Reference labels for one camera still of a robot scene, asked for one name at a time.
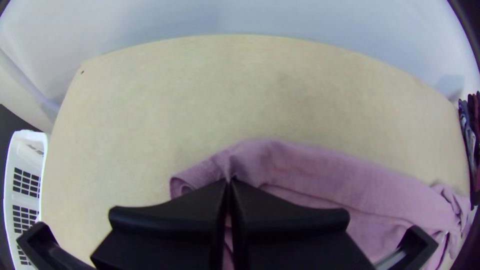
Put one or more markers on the pile of folded clothes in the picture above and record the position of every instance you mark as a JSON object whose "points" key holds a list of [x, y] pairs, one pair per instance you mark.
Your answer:
{"points": [[473, 123]]}

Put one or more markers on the white laundry basket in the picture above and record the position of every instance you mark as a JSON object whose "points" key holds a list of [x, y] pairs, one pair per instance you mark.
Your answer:
{"points": [[26, 150]]}

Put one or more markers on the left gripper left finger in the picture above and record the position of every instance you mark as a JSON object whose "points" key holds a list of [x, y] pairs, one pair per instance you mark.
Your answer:
{"points": [[176, 232]]}

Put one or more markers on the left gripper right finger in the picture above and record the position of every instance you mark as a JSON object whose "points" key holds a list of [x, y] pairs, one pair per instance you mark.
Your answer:
{"points": [[288, 236]]}

